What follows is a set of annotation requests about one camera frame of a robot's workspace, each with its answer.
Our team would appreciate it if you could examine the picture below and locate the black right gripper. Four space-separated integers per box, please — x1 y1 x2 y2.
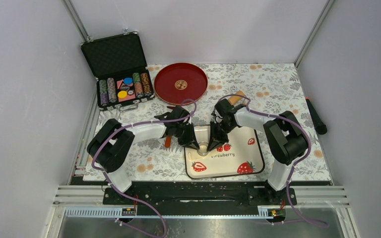
208 120 236 152

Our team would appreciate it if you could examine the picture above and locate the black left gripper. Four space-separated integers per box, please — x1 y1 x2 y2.
174 122 199 151

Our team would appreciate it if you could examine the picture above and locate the silver tape roll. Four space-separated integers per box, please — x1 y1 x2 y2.
197 142 209 157

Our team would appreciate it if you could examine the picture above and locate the square strawberry ceramic plate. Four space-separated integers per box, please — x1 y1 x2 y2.
184 125 265 179

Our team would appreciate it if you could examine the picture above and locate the wooden dough roller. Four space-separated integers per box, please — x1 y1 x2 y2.
227 91 246 106

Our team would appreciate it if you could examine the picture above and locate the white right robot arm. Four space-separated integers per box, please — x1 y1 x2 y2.
207 99 311 204

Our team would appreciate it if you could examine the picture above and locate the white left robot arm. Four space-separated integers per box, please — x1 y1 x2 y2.
87 106 199 204

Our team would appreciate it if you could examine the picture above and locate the round red lacquer tray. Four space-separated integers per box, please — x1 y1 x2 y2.
153 63 208 105

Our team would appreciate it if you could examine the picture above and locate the black poker chip case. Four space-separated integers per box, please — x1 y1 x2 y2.
80 32 155 111

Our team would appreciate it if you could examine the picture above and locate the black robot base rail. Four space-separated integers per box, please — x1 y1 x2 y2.
103 181 297 210

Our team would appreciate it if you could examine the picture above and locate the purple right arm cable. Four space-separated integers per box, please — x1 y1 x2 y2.
211 94 330 229

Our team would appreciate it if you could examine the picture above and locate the slotted grey cable duct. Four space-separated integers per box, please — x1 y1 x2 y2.
65 204 286 219

